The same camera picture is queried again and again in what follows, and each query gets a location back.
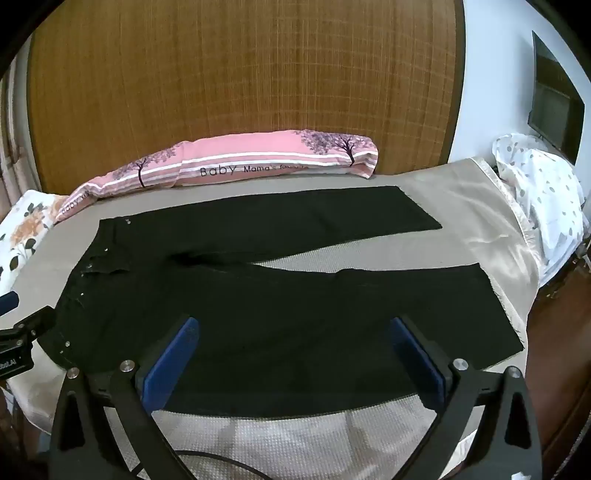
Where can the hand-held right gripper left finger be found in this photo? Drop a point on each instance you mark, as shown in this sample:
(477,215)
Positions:
(170,369)

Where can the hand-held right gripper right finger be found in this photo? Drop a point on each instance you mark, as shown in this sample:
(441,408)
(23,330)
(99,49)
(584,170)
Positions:
(418,364)

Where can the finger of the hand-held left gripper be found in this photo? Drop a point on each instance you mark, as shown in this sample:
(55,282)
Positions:
(34,323)
(8,303)

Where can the black pants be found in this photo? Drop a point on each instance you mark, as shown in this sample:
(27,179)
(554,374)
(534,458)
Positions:
(277,323)

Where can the white floral pillow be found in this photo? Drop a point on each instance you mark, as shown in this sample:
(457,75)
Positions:
(27,221)

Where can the beige curtain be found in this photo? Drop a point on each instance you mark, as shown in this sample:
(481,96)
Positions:
(14,152)

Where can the beige textured bed mat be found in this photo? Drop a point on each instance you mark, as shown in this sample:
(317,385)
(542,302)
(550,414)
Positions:
(461,207)

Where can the white dotted cloth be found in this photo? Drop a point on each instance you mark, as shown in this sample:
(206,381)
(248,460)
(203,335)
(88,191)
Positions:
(545,198)

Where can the pink tree print pillow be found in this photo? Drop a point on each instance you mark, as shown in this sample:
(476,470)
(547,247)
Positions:
(277,152)

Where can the brown woven headboard panel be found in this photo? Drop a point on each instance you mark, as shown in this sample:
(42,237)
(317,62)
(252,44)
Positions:
(231,69)

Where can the black wall television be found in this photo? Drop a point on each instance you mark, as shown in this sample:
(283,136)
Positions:
(554,106)

